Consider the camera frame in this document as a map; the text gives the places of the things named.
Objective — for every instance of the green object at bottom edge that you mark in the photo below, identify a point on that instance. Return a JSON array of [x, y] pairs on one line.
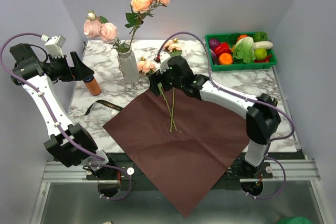
[[294, 220]]

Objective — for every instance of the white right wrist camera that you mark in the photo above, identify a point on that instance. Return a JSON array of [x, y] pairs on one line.
[[164, 57]]

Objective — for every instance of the green toy bell pepper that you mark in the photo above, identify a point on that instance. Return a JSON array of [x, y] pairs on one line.
[[260, 36]]

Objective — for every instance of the light pink rose stem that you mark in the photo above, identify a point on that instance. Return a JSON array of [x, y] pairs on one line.
[[98, 27]]

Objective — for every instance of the white toy radish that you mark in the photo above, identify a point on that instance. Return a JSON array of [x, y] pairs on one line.
[[263, 44]]

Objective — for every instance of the red toy chili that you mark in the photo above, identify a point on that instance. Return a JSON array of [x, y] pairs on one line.
[[266, 60]]

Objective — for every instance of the green plastic basket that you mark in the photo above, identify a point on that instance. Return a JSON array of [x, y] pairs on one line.
[[231, 40]]

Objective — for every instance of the pink rose stem with bud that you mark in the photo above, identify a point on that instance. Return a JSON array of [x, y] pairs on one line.
[[147, 68]]

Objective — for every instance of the orange toy fruit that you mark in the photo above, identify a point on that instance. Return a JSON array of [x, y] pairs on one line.
[[225, 59]]

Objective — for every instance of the green toy lime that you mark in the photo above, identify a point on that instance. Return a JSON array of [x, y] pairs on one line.
[[260, 53]]

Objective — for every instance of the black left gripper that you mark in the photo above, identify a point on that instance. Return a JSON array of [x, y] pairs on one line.
[[82, 70]]

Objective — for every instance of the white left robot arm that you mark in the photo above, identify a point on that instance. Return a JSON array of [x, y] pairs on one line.
[[68, 143]]

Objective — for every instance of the green toy lettuce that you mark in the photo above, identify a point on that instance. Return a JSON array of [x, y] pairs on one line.
[[244, 51]]

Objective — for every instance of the peach rose stem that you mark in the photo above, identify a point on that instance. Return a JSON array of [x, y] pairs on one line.
[[140, 9], [172, 47]]

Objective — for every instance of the white ribbed ceramic vase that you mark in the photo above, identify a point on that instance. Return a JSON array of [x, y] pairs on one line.
[[128, 66]]

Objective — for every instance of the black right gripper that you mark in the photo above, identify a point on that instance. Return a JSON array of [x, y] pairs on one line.
[[155, 78]]

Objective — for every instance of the orange toy carrot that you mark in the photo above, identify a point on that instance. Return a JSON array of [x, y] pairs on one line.
[[241, 37]]

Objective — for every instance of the aluminium extrusion rail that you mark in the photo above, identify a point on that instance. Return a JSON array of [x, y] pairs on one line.
[[296, 170]]

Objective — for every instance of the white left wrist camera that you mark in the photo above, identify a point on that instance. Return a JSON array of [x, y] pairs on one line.
[[54, 46]]

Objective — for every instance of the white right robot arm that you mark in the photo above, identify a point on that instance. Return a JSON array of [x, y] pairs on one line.
[[260, 113]]

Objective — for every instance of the purple toy onion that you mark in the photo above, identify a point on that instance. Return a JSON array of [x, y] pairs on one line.
[[213, 43]]

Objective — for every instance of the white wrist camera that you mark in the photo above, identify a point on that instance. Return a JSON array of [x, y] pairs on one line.
[[164, 57], [54, 46]]

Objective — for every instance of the red wrapping paper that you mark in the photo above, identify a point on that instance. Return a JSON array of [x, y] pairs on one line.
[[184, 154]]

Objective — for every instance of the red toy bell pepper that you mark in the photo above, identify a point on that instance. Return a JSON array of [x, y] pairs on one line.
[[222, 48]]

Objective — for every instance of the orange bottle with blue cap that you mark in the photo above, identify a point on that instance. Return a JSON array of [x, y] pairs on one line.
[[92, 85]]

